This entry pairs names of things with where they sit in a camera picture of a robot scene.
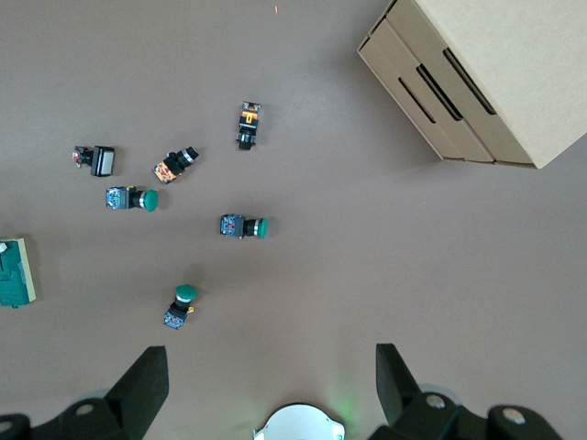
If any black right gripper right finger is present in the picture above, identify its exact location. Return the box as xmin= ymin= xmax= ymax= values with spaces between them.
xmin=369 ymin=343 xmax=563 ymax=440

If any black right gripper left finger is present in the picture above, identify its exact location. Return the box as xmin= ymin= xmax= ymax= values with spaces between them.
xmin=0 ymin=346 xmax=170 ymax=440

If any green load switch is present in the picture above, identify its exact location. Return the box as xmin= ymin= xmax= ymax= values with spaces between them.
xmin=0 ymin=236 xmax=38 ymax=310

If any green mushroom push button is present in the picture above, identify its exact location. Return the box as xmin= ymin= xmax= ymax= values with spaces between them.
xmin=218 ymin=213 xmax=269 ymax=240
xmin=162 ymin=284 xmax=199 ymax=331
xmin=105 ymin=185 xmax=160 ymax=214

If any brown table cover sheet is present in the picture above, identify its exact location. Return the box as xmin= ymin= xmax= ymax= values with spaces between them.
xmin=0 ymin=0 xmax=587 ymax=440

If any black square indicator button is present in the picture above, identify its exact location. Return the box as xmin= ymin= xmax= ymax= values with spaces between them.
xmin=72 ymin=144 xmax=116 ymax=178

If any brown cardboard box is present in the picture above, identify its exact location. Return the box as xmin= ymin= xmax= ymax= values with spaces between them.
xmin=356 ymin=0 xmax=587 ymax=171

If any black orange selector switch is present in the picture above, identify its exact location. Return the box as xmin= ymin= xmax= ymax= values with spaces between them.
xmin=236 ymin=100 xmax=263 ymax=151
xmin=150 ymin=146 xmax=201 ymax=185

